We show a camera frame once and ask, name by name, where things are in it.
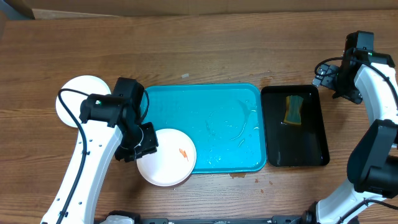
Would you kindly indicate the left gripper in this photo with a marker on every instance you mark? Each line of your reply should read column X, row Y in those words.
column 150, row 147

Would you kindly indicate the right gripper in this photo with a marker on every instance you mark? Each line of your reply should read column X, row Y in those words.
column 327, row 81

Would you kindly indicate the white plate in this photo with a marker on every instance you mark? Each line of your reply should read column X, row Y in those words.
column 173, row 162
column 86, row 84

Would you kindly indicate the yellow green sponge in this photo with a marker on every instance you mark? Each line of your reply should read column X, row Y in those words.
column 293, row 106

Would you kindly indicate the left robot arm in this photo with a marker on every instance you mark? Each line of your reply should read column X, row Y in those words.
column 110, row 125

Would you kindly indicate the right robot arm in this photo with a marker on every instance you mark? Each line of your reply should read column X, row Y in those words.
column 368, row 77

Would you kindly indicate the black water tray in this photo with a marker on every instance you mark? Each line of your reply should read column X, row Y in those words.
column 292, row 145

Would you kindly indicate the teal plastic tray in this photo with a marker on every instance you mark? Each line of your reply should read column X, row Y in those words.
column 224, row 121

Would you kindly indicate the cardboard sheet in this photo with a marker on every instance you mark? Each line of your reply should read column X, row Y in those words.
column 193, row 7

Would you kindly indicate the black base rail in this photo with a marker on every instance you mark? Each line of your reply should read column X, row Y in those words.
column 118, row 216

